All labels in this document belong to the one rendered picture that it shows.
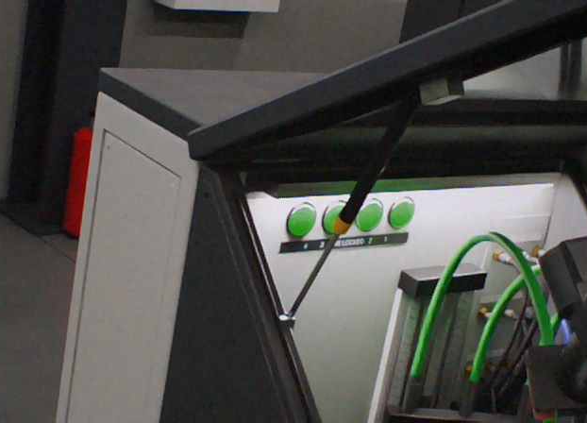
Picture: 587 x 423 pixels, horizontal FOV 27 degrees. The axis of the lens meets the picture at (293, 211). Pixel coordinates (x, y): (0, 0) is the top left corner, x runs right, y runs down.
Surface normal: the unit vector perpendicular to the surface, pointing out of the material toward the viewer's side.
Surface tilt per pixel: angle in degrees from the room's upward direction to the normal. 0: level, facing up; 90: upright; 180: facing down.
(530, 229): 90
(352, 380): 90
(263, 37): 90
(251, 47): 90
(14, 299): 0
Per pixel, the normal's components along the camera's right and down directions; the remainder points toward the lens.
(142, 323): -0.79, 0.05
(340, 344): 0.58, 0.35
